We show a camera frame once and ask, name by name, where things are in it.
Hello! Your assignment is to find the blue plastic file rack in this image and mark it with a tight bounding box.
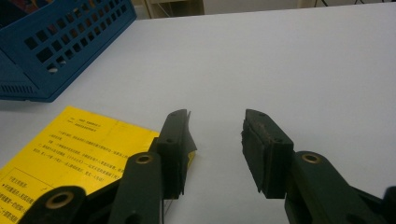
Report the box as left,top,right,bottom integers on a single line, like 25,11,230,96
0,0,138,103

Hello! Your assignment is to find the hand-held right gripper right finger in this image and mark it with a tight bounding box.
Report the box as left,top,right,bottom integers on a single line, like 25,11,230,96
241,108,295,200

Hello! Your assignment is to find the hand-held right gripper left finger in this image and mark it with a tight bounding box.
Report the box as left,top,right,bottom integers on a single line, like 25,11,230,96
148,108,198,200

